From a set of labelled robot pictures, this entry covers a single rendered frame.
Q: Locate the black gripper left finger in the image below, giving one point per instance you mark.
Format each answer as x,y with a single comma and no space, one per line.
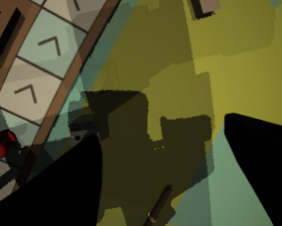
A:
64,194

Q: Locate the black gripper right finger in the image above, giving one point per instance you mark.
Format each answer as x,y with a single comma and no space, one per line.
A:
257,147

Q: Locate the black die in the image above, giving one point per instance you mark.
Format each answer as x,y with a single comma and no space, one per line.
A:
79,131

